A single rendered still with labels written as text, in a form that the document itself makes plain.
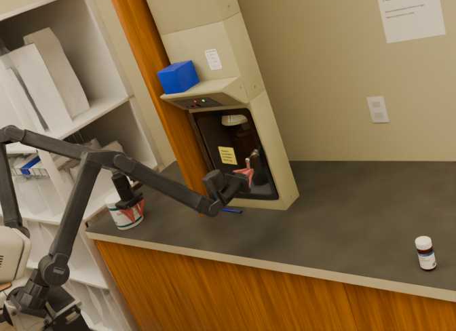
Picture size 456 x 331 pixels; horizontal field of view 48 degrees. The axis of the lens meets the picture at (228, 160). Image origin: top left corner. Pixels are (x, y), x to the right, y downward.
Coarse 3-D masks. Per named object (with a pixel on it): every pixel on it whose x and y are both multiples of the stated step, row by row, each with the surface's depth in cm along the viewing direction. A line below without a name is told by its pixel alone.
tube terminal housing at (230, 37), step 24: (216, 24) 177; (240, 24) 182; (168, 48) 196; (192, 48) 189; (216, 48) 182; (240, 48) 182; (216, 72) 188; (240, 72) 182; (264, 96) 192; (264, 120) 192; (264, 144) 192; (288, 168) 205; (288, 192) 205
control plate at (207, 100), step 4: (176, 100) 194; (180, 100) 193; (184, 100) 192; (188, 100) 192; (192, 100) 191; (196, 100) 190; (200, 100) 189; (208, 100) 187; (212, 100) 186; (180, 104) 198; (184, 104) 198; (188, 104) 197; (192, 104) 196; (200, 104) 194; (216, 104) 190; (220, 104) 189; (188, 108) 201; (192, 108) 200; (196, 108) 199
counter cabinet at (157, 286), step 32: (128, 256) 242; (160, 256) 224; (192, 256) 209; (128, 288) 259; (160, 288) 239; (192, 288) 222; (224, 288) 207; (256, 288) 194; (288, 288) 183; (320, 288) 172; (352, 288) 163; (160, 320) 256; (192, 320) 237; (224, 320) 220; (256, 320) 205; (288, 320) 192; (320, 320) 181; (352, 320) 171; (384, 320) 162; (416, 320) 154; (448, 320) 147
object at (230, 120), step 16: (208, 112) 199; (224, 112) 194; (240, 112) 189; (208, 128) 204; (224, 128) 199; (240, 128) 194; (208, 144) 209; (224, 144) 203; (240, 144) 198; (256, 144) 193; (240, 160) 202; (256, 160) 197; (224, 176) 213; (256, 176) 202; (240, 192) 212; (256, 192) 206; (272, 192) 201
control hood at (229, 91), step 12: (204, 84) 189; (216, 84) 183; (228, 84) 177; (240, 84) 182; (168, 96) 193; (180, 96) 189; (192, 96) 186; (204, 96) 184; (216, 96) 181; (228, 96) 179; (240, 96) 182; (180, 108) 203
